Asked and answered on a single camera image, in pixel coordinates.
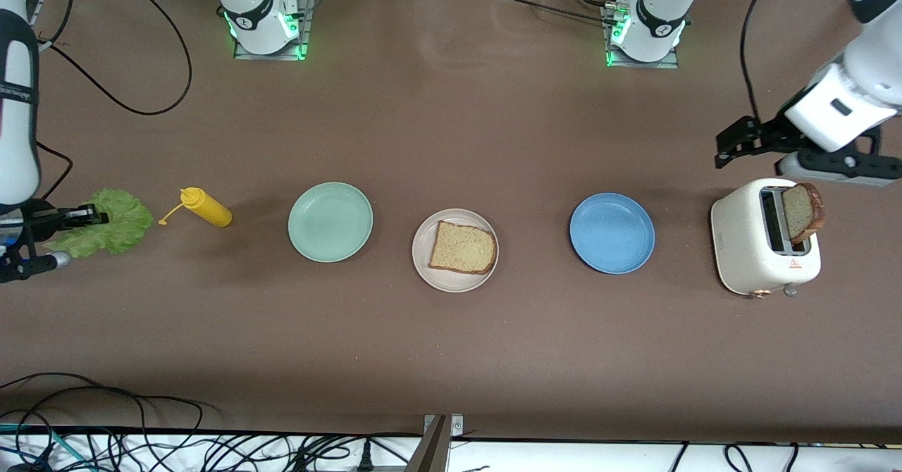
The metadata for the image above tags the green lettuce leaf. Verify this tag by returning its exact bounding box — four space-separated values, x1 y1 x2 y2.
44 188 154 259

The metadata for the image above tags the metal table bracket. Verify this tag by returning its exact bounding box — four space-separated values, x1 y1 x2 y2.
405 414 466 472

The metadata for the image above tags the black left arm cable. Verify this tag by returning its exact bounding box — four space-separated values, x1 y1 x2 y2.
739 0 786 120

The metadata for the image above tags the yellow mustard squeeze bottle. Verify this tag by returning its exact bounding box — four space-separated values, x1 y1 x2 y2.
159 187 233 228

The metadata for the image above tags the white two-slot toaster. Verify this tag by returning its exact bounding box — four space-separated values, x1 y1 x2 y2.
710 178 822 298

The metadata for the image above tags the black looped floor cable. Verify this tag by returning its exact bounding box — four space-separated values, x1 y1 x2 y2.
0 372 226 472

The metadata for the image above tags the green plate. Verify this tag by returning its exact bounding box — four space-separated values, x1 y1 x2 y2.
288 182 374 263

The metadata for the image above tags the dark crust bread slice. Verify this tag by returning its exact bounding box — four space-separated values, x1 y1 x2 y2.
782 182 825 245

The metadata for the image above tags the black hanging cable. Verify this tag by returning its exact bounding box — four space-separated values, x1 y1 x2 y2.
669 442 801 472

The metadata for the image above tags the beige plate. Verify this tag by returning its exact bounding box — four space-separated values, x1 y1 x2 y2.
412 209 500 293

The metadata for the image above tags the black base power cable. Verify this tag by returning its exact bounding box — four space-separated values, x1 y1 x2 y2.
493 0 619 23

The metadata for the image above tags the light crust bread slice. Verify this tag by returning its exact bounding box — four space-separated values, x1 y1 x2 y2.
428 220 498 275

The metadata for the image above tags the teal cable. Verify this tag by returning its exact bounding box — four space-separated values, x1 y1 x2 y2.
0 423 80 472

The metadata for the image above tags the blue plate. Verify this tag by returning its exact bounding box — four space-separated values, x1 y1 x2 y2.
569 192 656 275

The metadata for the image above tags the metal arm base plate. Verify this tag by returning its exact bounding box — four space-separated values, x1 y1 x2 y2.
603 4 681 70
234 0 314 61

